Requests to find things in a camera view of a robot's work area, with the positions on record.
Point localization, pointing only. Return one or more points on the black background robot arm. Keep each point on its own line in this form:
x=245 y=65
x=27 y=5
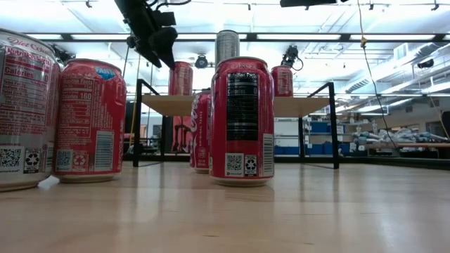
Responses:
x=183 y=135

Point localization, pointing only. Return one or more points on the rack with blue bins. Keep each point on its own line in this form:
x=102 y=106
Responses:
x=320 y=149

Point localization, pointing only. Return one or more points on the orange background backdrop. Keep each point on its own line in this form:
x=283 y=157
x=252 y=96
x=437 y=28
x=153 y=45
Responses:
x=186 y=123

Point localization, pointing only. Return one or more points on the wooden shelf with black frame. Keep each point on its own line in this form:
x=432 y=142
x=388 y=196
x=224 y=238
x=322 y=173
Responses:
x=165 y=105

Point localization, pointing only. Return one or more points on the round black hanging fixture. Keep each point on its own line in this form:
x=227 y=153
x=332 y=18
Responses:
x=201 y=62

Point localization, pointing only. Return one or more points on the black overhead camera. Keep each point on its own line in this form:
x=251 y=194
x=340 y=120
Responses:
x=289 y=56

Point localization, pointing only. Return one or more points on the small black ceiling fixture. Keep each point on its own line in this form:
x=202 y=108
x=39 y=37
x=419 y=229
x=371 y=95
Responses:
x=425 y=64

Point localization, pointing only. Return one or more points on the cluttered background workbench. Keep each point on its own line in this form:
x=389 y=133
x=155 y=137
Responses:
x=404 y=137

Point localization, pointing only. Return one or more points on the silver Diet Coke can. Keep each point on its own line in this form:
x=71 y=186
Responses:
x=28 y=105

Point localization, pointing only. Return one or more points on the black background monitor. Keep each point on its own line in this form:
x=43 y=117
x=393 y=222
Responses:
x=129 y=116

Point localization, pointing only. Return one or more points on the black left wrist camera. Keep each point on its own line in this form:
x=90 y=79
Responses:
x=164 y=18

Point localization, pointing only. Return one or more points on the red Coca-Cola original can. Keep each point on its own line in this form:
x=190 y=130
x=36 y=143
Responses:
x=282 y=81
x=200 y=133

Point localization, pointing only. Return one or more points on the red Coke Zero can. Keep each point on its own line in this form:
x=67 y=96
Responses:
x=242 y=105

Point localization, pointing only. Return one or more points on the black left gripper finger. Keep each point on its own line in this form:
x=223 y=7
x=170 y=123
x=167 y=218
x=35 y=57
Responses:
x=165 y=40
x=147 y=47

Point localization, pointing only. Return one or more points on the black ceiling fixture cluster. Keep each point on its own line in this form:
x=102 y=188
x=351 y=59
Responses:
x=65 y=55

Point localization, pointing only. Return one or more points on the tall slim white can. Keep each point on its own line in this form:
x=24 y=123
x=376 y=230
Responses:
x=227 y=45

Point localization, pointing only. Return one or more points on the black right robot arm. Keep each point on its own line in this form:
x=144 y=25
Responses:
x=306 y=3

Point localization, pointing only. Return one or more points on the black overhead frame beam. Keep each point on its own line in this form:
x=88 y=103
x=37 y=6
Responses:
x=251 y=36

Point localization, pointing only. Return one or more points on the red Fanta can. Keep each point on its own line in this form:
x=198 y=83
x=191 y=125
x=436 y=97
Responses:
x=180 y=79
x=88 y=116

